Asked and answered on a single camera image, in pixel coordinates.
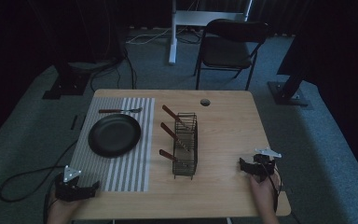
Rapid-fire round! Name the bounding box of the person's right hand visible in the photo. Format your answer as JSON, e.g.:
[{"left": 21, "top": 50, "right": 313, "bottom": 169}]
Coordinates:
[{"left": 249, "top": 171, "right": 282, "bottom": 213}]

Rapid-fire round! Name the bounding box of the black folding chair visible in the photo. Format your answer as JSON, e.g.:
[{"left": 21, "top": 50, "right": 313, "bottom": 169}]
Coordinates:
[{"left": 193, "top": 18, "right": 270, "bottom": 91}]

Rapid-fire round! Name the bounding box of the grey white striped placemat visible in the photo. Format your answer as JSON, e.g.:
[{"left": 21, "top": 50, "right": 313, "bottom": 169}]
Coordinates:
[{"left": 69, "top": 96, "right": 156, "bottom": 193}]

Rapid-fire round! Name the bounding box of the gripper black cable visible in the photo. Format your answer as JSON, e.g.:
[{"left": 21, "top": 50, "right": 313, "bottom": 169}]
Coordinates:
[
  {"left": 260, "top": 162, "right": 283, "bottom": 214},
  {"left": 42, "top": 191, "right": 58, "bottom": 224}
]

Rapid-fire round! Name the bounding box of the white floor cable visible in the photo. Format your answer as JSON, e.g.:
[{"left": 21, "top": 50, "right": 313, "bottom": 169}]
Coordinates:
[{"left": 125, "top": 26, "right": 172, "bottom": 46}]

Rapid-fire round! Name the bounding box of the black stand with base plate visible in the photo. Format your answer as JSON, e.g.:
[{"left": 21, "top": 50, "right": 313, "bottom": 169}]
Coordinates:
[
  {"left": 267, "top": 46, "right": 310, "bottom": 107},
  {"left": 42, "top": 59, "right": 91, "bottom": 101}
]

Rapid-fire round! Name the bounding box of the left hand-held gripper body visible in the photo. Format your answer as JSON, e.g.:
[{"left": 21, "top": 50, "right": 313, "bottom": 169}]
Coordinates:
[{"left": 54, "top": 165, "right": 90, "bottom": 203}]

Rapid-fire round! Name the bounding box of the dark wire cutlery rack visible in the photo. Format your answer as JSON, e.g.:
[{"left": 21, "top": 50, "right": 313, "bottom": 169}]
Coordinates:
[{"left": 172, "top": 112, "right": 199, "bottom": 181}]

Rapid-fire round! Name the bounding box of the black cable bundle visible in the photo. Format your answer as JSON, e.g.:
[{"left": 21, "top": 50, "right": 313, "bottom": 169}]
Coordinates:
[{"left": 89, "top": 46, "right": 138, "bottom": 93}]

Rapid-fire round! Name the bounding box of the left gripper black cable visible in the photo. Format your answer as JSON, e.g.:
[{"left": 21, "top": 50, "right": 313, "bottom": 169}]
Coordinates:
[{"left": 42, "top": 191, "right": 58, "bottom": 224}]

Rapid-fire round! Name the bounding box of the wooden handled cutlery piece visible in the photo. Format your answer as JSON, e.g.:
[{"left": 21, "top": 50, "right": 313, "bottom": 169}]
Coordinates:
[
  {"left": 158, "top": 148, "right": 189, "bottom": 167},
  {"left": 161, "top": 105, "right": 191, "bottom": 131},
  {"left": 159, "top": 121, "right": 190, "bottom": 153}
]

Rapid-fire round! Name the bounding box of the wooden handled fork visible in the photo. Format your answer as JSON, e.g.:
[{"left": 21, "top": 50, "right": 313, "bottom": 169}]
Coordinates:
[{"left": 98, "top": 106, "right": 144, "bottom": 115}]

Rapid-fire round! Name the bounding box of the person's left hand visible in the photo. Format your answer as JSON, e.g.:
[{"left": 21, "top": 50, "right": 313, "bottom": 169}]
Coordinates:
[{"left": 46, "top": 191, "right": 87, "bottom": 224}]

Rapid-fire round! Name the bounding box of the black looped floor cable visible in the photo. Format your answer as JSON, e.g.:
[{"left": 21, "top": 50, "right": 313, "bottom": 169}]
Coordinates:
[{"left": 0, "top": 138, "right": 79, "bottom": 203}]

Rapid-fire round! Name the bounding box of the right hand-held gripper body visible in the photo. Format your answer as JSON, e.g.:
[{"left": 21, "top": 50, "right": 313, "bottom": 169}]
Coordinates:
[{"left": 253, "top": 147, "right": 282, "bottom": 183}]

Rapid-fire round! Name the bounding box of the black round plate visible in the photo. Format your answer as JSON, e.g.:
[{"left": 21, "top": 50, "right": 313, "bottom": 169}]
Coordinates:
[{"left": 88, "top": 113, "right": 143, "bottom": 159}]

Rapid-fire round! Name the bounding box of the white desk frame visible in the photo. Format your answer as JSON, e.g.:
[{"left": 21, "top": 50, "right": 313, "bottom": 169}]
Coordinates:
[{"left": 168, "top": 0, "right": 254, "bottom": 65}]

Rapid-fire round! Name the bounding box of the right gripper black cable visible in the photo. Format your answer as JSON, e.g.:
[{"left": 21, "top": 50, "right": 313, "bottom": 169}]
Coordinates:
[{"left": 260, "top": 162, "right": 283, "bottom": 214}]

